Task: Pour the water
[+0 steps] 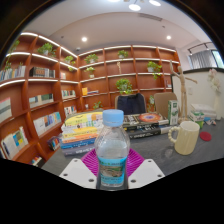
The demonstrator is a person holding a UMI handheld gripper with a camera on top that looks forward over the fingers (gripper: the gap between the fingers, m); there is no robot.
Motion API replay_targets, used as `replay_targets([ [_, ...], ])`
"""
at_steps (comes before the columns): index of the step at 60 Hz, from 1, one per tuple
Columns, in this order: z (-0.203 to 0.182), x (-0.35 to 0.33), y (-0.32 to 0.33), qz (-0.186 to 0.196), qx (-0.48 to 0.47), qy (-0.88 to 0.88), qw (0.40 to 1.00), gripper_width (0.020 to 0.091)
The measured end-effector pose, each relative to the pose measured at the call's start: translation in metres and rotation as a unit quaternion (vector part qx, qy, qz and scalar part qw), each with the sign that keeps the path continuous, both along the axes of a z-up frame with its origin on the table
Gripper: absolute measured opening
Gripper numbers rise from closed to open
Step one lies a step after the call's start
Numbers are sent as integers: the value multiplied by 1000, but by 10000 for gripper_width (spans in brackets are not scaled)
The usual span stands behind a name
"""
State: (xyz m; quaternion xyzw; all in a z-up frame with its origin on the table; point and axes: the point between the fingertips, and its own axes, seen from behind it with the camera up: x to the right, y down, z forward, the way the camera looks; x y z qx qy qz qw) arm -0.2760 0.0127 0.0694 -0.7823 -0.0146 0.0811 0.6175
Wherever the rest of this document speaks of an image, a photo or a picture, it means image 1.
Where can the small painted stone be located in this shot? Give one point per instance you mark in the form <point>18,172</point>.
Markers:
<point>214,122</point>
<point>208,122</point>

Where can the recessed ceiling spotlights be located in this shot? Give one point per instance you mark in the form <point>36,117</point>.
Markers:
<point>84,39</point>

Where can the tan chair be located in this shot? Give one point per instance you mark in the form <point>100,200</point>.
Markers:
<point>163,103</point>

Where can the ceiling air vent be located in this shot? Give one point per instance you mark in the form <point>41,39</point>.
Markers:
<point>150,16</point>

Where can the clear blue-capped water bottle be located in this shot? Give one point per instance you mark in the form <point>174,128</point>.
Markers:
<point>112,150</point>

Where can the white wall socket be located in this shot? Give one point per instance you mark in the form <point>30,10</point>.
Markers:
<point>189,91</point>

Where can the window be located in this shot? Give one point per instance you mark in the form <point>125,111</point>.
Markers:
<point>218,59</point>

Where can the stack of dark books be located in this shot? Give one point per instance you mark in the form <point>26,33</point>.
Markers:
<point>146,125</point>

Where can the green and white carton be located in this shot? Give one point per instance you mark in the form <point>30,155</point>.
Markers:
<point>173,112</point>

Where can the grey curtain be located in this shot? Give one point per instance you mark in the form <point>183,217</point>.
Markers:
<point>201,59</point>

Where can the branched ceiling lamp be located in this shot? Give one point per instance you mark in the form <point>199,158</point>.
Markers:
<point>134,6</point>

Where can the wooden shelf unit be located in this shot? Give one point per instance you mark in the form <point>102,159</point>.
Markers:
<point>30,100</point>

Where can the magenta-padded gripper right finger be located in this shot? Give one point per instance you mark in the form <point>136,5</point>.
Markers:
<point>146,173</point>

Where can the cream mug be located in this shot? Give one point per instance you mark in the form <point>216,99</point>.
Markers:
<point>186,138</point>

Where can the stack of colourful books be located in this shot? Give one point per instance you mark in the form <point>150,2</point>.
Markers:
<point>80,133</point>

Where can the black track light rail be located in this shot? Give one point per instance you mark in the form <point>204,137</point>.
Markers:
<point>200,46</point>

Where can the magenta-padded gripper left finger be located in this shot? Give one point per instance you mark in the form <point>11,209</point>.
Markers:
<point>80,173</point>

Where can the white vase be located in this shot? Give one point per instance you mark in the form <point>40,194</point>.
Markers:
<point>218,106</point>

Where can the flat round red coaster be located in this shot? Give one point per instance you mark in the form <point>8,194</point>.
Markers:
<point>205,136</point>

